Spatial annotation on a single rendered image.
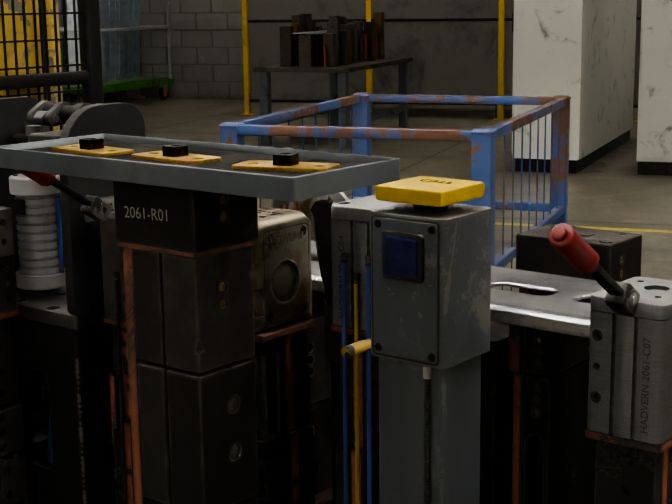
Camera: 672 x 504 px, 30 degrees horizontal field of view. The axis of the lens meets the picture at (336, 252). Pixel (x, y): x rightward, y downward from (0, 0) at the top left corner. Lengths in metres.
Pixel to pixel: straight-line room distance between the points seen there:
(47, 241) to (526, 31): 8.13
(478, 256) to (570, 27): 8.44
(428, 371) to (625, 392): 0.18
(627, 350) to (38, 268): 0.71
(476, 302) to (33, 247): 0.65
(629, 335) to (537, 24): 8.43
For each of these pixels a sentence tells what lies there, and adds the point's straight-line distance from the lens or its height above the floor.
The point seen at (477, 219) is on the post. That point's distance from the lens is 0.93.
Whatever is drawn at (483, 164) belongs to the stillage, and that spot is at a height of 0.86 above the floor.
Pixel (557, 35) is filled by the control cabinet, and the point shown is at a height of 1.01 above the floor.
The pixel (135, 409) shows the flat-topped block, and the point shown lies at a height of 0.93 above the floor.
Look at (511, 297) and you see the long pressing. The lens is 1.27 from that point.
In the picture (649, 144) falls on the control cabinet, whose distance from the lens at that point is 9.39.
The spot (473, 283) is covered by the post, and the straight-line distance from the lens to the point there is 0.94.
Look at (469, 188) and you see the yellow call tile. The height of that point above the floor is 1.16.
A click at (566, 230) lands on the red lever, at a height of 1.13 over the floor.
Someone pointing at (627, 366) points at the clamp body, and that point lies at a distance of 1.03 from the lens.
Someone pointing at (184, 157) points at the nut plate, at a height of 1.16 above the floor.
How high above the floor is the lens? 1.30
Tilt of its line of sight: 11 degrees down
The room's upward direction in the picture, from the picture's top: 1 degrees counter-clockwise
